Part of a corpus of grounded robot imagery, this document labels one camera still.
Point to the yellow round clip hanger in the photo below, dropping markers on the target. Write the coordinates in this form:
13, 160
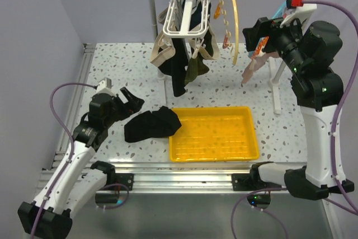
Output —
230, 41

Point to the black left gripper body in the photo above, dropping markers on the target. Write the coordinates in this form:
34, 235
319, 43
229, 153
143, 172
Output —
119, 111

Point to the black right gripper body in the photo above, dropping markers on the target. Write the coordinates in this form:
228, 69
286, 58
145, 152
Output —
286, 38

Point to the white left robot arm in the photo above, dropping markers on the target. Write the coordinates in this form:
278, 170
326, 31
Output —
52, 211

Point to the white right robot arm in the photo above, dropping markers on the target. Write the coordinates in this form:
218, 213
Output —
319, 94

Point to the black underwear beige waistband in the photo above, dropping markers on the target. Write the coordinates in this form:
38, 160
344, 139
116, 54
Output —
170, 56

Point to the olive green underwear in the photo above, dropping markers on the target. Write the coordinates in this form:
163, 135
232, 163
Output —
196, 67

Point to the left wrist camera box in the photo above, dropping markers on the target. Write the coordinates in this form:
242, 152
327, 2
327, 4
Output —
104, 85

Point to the yellow plastic tray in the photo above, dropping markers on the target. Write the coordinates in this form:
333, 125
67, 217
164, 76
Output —
214, 134

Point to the blue round clip hanger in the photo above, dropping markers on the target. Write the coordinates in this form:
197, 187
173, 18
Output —
262, 42

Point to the pink beige underwear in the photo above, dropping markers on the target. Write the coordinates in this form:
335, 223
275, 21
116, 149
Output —
256, 63

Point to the white rectangular clip hanger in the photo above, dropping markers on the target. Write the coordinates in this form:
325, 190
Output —
178, 19

